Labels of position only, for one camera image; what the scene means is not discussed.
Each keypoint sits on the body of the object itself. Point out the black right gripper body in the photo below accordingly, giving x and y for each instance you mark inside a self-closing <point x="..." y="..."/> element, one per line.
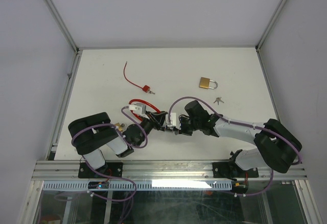
<point x="186" y="123"/>

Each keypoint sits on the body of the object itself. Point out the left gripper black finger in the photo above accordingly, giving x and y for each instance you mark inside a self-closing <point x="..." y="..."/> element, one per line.
<point x="160" y="122"/>
<point x="157" y="116"/>

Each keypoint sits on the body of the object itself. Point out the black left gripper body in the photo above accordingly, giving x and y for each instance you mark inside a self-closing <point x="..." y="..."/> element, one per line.
<point x="148" y="125"/>

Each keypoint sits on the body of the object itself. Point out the large padlock keys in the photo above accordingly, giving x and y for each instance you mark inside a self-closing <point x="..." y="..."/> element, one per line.
<point x="218" y="100"/>

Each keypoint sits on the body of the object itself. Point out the large brass padlock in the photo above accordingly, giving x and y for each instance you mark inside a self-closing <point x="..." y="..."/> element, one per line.
<point x="207" y="83"/>

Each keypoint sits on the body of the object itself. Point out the red cable lock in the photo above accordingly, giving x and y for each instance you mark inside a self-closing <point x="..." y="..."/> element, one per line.
<point x="150" y="108"/>

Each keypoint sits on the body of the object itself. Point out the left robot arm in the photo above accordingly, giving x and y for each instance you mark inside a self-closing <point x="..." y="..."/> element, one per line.
<point x="90" y="133"/>

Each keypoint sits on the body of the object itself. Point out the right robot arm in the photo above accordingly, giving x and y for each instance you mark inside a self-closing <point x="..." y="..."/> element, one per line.
<point x="275" y="146"/>

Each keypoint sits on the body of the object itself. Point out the medium brass padlock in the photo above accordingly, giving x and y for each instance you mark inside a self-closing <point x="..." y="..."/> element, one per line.
<point x="120" y="125"/>

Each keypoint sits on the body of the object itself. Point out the small red padlock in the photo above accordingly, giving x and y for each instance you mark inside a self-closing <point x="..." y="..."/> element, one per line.
<point x="146" y="88"/>

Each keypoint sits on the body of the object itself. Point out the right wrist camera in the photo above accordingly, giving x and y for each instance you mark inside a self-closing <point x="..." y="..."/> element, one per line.
<point x="171" y="121"/>

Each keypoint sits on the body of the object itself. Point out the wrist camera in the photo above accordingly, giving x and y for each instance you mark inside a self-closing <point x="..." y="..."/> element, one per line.
<point x="171" y="121"/>
<point x="138" y="109"/>

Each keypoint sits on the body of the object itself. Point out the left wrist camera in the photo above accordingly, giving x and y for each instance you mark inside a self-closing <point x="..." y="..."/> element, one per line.
<point x="138" y="109"/>

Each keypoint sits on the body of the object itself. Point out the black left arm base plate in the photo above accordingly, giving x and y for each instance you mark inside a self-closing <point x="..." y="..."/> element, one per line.
<point x="110" y="168"/>

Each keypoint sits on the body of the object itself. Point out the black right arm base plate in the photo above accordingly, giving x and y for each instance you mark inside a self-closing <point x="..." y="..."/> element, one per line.
<point x="232" y="172"/>

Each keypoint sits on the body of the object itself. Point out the aluminium mounting rail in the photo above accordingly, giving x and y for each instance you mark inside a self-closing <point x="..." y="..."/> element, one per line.
<point x="134" y="170"/>

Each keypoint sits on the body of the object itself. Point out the white slotted cable duct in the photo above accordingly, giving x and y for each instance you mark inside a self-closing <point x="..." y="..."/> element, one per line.
<point x="138" y="185"/>

